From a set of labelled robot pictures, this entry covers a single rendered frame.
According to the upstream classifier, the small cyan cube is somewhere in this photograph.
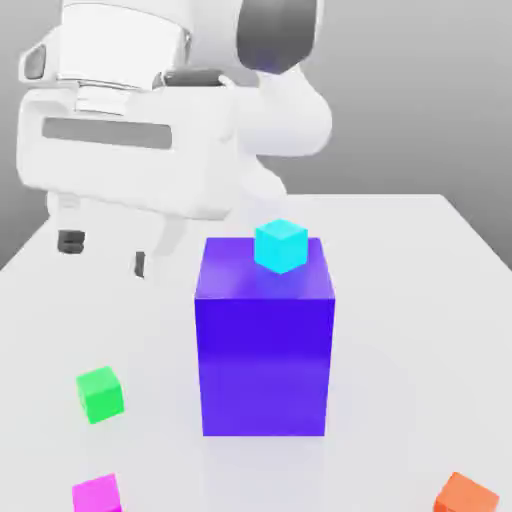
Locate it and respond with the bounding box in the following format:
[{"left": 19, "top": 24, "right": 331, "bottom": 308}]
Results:
[{"left": 253, "top": 218, "right": 310, "bottom": 276}]

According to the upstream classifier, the small magenta cube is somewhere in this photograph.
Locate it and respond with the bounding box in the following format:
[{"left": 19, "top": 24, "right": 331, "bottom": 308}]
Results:
[{"left": 71, "top": 472, "right": 123, "bottom": 512}]

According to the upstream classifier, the small green cube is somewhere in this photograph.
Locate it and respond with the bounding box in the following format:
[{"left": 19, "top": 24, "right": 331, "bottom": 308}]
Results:
[{"left": 75, "top": 365, "right": 126, "bottom": 426}]

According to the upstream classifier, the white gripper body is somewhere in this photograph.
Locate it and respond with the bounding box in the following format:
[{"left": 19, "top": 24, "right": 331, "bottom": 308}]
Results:
[{"left": 14, "top": 81, "right": 246, "bottom": 222}]

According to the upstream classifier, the small orange cube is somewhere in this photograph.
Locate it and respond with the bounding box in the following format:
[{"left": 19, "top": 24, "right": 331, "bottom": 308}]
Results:
[{"left": 433, "top": 471, "right": 502, "bottom": 512}]

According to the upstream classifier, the large blue box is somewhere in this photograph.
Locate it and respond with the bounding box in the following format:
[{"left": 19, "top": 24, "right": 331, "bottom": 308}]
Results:
[{"left": 193, "top": 236, "right": 336, "bottom": 438}]

